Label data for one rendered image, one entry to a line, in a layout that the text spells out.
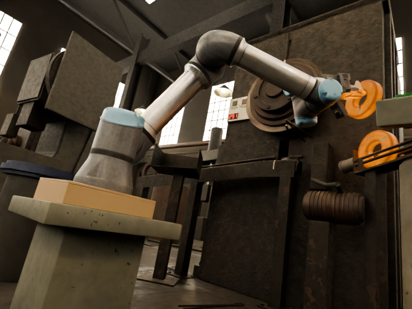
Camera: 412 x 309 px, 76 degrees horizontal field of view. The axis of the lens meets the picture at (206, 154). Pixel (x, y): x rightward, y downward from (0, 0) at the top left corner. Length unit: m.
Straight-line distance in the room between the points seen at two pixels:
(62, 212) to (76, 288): 0.18
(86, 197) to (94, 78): 3.27
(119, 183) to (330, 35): 1.61
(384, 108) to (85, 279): 0.68
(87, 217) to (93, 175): 0.16
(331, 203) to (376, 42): 1.00
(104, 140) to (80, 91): 2.96
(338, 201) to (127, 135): 0.82
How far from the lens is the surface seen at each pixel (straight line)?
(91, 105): 3.72
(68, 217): 0.57
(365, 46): 1.83
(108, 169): 0.70
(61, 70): 3.59
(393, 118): 0.59
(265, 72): 0.89
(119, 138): 0.72
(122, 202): 0.64
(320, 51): 1.90
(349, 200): 1.16
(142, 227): 0.64
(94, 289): 0.69
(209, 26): 7.39
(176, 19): 11.25
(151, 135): 0.87
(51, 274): 0.65
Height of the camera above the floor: 0.30
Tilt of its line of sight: 15 degrees up
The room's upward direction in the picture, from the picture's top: 10 degrees clockwise
